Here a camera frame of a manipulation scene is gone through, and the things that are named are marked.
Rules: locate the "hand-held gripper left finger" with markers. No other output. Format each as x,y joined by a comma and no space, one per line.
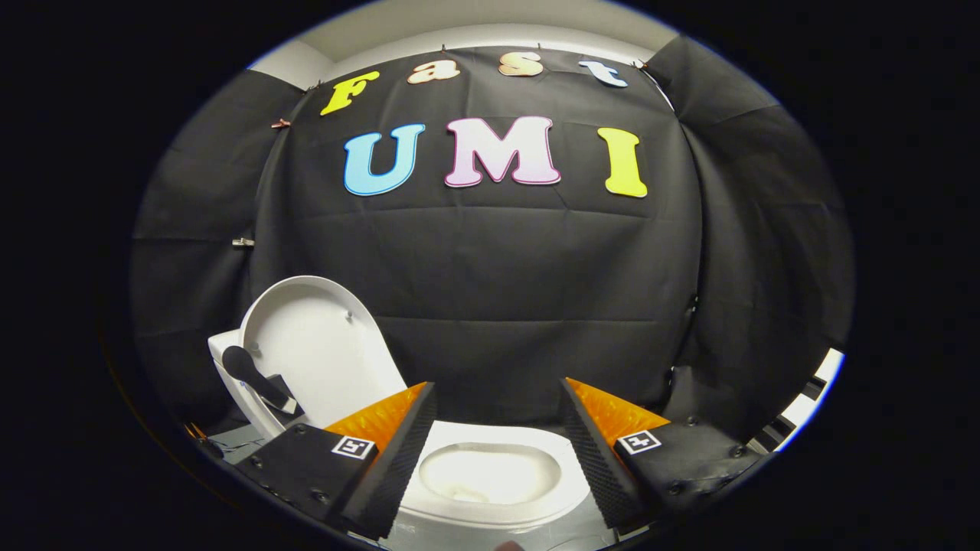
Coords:
398,471

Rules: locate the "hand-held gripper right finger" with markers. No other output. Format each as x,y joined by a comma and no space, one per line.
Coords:
597,459

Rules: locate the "white toilet lid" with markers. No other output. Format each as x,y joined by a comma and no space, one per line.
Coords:
321,344

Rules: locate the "white toilet bowl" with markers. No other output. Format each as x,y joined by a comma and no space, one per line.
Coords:
498,432

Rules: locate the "white toilet tank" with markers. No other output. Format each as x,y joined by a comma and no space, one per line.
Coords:
237,404

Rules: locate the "small orange clamp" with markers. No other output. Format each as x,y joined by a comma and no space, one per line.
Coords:
193,431

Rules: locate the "black backdrop cloth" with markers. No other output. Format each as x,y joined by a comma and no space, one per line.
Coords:
498,268

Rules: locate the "white panel with dark slots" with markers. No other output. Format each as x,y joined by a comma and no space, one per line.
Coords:
825,379

